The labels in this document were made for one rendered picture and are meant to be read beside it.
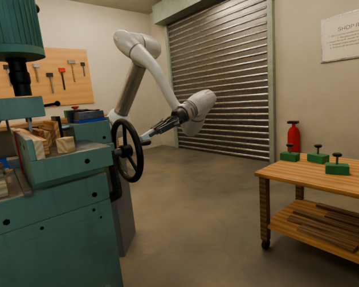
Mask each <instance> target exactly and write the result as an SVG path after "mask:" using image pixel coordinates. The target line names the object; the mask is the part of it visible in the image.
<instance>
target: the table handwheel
mask: <svg viewBox="0 0 359 287"><path fill-rule="evenodd" d="M120 125H122V126H123V145H120V146H119V148H118V149H117V145H116V134H117V130H118V127H119V126H120ZM127 130H128V132H129V133H130V135H131V137H132V140H133V143H134V146H135V149H136V156H137V165H136V164H135V162H134V161H133V159H132V155H133V148H132V146H131V145H130V144H129V143H127ZM111 133H112V134H111V135H112V139H113V143H114V145H115V156H116V160H117V167H118V170H119V173H120V175H121V176H122V177H123V178H124V179H125V180H126V181H127V182H130V183H134V182H137V181H138V180H139V179H140V178H141V176H142V172H143V169H144V154H143V150H142V145H141V141H140V138H139V136H138V134H137V132H136V130H135V128H134V127H133V125H132V124H131V123H130V122H129V121H128V120H126V119H123V118H119V119H117V120H116V121H115V122H114V123H113V125H112V128H111ZM119 157H121V158H128V159H129V161H130V163H131V164H132V166H133V168H134V170H135V172H136V173H135V175H134V176H130V175H129V174H128V173H127V172H126V171H125V170H124V168H123V166H122V164H121V162H120V159H119Z"/></svg>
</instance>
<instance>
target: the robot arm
mask: <svg viewBox="0 0 359 287"><path fill-rule="evenodd" d="M113 41H114V43H115V45H116V47H117V48H118V49H119V50H120V51H121V52H122V53H123V54H124V55H125V56H126V57H128V58H130V59H131V61H132V62H131V64H130V67H129V70H128V73H127V76H126V78H125V81H124V84H123V87H122V90H121V92H120V95H119V99H118V101H117V104H116V107H115V109H112V110H111V111H110V112H109V113H108V115H107V117H109V124H110V129H111V128H112V125H113V123H114V122H115V121H116V120H117V119H119V118H123V119H126V120H128V121H129V122H130V123H132V122H131V120H130V115H129V111H130V108H131V106H132V104H133V101H134V98H135V96H136V93H137V91H138V88H139V86H140V83H141V80H142V78H143V76H144V73H145V71H146V69H148V71H149V72H150V73H151V74H152V76H153V77H154V79H155V81H156V83H157V85H158V86H159V88H160V90H161V92H162V94H163V95H164V97H165V99H166V100H167V102H168V104H169V106H170V107H171V108H172V110H173V111H172V113H171V116H169V117H167V118H166V119H163V118H162V119H161V120H160V121H159V122H158V123H156V124H155V125H153V126H152V127H151V128H150V130H149V131H147V132H146V133H144V134H142V135H141V136H140V140H141V141H143V140H149V139H151V138H152V137H154V136H155V135H156V134H162V133H164V132H166V131H168V130H170V129H172V128H174V127H175V126H178V125H181V128H182V131H183V132H184V133H185V134H186V135H187V136H194V135H196V134H197V133H198V132H199V131H200V130H201V129H202V127H203V124H204V121H205V117H206V115H207V114H208V112H209V111H210V109H211V108H212V107H213V106H214V104H215V103H216V100H217V98H216V95H215V94H214V92H212V91H211V90H209V89H205V90H202V91H199V92H197V93H195V94H193V95H192V96H191V97H189V98H188V100H186V101H185V102H183V103H182V104H180V103H179V101H178V100H177V98H176V96H175V94H174V92H173V90H172V88H171V86H170V84H169V82H168V80H167V78H166V76H165V74H164V72H163V70H162V69H161V67H160V65H159V64H158V63H157V62H156V59H157V58H158V57H159V56H160V54H161V45H160V43H159V42H158V41H157V40H155V39H154V38H153V37H151V36H149V35H145V34H137V33H133V32H127V31H125V30H118V31H116V32H115V33H114V35H113ZM120 137H123V126H122V125H120V126H119V127H118V130H117V134H116V138H120Z"/></svg>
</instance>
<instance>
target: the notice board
mask: <svg viewBox="0 0 359 287"><path fill-rule="evenodd" d="M354 58H359V9H358V10H355V11H350V12H348V13H343V14H340V15H336V16H333V17H329V18H325V19H322V20H321V63H327V62H335V61H339V60H346V59H354Z"/></svg>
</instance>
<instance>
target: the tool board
mask: <svg viewBox="0 0 359 287"><path fill-rule="evenodd" d="M44 51H45V55H46V57H45V58H44V59H41V60H37V61H31V62H27V63H26V66H27V71H28V72H29V73H30V78H31V84H30V85H31V91H32V96H42V98H43V103H44V104H50V103H54V102H55V101H60V105H73V104H86V103H94V98H93V91H92V84H91V77H90V72H89V65H88V58H87V51H86V50H82V49H71V48H50V47H44ZM11 97H29V96H15V94H14V90H13V86H12V85H11V83H10V79H9V66H8V63H7V62H1V61H0V99H1V98H11Z"/></svg>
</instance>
